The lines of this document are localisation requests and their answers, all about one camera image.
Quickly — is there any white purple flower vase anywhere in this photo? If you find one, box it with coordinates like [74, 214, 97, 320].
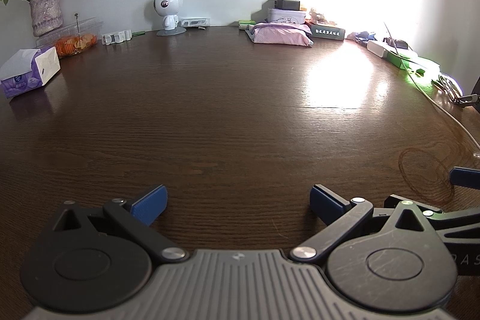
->
[29, 0, 64, 37]

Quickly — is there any pink purple blue garment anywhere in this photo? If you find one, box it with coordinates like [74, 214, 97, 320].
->
[246, 23, 313, 47]

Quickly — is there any long white box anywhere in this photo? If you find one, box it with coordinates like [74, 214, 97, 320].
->
[366, 40, 396, 59]

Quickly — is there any clear container with orange snacks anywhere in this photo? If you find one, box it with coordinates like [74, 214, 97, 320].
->
[36, 17, 103, 58]

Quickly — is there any small white electronic box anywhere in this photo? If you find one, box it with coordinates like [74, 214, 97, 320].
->
[180, 17, 210, 29]

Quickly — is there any blue crumpled item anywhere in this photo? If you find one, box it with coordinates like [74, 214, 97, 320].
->
[354, 31, 377, 46]

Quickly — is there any white cable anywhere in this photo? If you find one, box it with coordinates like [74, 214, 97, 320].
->
[384, 23, 480, 152]

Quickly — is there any purple white tissue box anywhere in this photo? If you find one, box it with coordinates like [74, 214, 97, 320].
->
[0, 46, 60, 98]

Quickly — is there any white decorated tin box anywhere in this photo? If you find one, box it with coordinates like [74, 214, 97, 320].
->
[267, 8, 306, 24]

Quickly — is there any green white small pack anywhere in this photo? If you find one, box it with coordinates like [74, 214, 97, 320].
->
[238, 19, 256, 30]

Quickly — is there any dark green labelled box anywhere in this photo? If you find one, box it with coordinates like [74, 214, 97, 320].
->
[309, 23, 345, 41]

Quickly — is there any small black box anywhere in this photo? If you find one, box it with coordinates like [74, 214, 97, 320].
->
[274, 0, 300, 11]

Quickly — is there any white round-head robot figurine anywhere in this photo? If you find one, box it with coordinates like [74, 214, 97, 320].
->
[154, 0, 186, 37]

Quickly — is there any green plastic package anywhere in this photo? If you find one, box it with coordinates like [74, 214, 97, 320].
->
[385, 50, 440, 76]

